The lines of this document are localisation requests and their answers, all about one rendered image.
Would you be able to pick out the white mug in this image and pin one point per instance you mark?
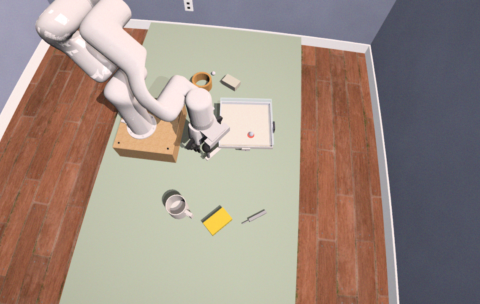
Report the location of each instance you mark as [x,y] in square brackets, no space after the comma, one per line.
[177,207]

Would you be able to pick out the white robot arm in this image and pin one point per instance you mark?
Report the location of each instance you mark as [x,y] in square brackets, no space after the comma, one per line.
[101,46]

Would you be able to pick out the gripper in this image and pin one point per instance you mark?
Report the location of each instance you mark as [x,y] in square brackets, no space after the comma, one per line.
[196,137]

